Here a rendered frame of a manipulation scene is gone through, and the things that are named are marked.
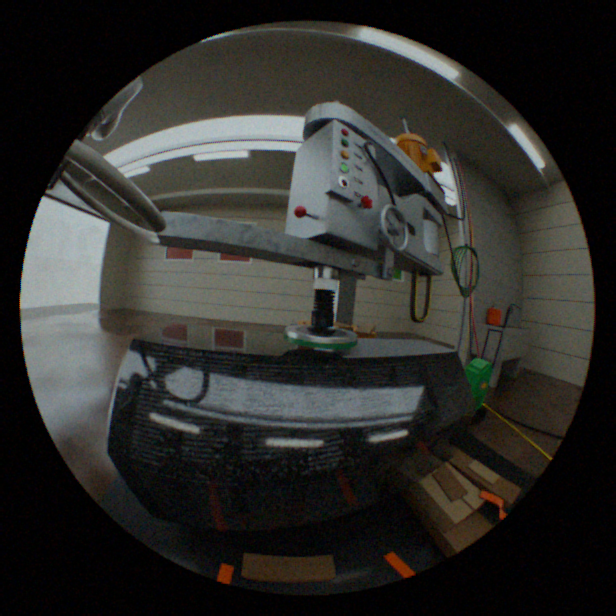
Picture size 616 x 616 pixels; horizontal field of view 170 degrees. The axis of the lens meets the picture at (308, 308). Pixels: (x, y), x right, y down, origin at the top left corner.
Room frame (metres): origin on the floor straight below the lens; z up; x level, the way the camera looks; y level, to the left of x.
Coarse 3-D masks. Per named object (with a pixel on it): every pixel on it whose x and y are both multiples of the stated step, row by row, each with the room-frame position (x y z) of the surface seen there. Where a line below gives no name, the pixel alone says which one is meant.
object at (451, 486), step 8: (432, 472) 0.56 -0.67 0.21; (440, 472) 0.54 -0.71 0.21; (448, 472) 0.52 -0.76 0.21; (440, 480) 0.49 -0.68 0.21; (448, 480) 0.47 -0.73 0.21; (456, 480) 0.45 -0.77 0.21; (448, 488) 0.42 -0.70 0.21; (456, 488) 0.39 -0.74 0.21; (464, 488) 0.37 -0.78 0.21; (448, 496) 0.37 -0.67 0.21; (456, 496) 0.35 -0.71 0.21
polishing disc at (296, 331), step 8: (288, 328) 0.59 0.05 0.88; (296, 328) 0.60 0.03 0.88; (304, 328) 0.62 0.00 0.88; (336, 328) 0.68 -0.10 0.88; (296, 336) 0.52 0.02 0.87; (304, 336) 0.51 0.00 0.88; (312, 336) 0.50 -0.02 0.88; (320, 336) 0.51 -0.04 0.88; (328, 336) 0.52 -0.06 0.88; (336, 336) 0.53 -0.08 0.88; (344, 336) 0.54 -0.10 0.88; (352, 336) 0.55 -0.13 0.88
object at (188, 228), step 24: (168, 216) 0.30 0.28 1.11; (192, 216) 0.33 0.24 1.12; (168, 240) 0.35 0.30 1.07; (192, 240) 0.35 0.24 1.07; (216, 240) 0.37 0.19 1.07; (240, 240) 0.39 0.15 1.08; (264, 240) 0.42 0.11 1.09; (288, 240) 0.46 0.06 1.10; (288, 264) 0.59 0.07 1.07; (336, 264) 0.54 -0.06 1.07; (360, 264) 0.59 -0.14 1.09
